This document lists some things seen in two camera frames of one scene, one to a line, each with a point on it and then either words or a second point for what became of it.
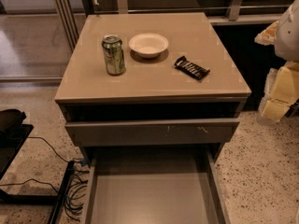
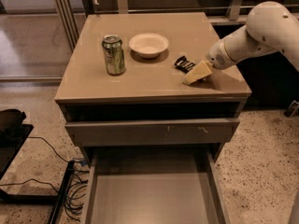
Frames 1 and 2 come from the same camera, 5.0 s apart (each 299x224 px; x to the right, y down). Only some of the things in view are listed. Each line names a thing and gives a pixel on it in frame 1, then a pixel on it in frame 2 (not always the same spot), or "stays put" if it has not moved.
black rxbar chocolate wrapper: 191,69 stays put
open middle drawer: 156,185 stays put
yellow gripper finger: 281,91 -> 203,69
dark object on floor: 292,110 stays put
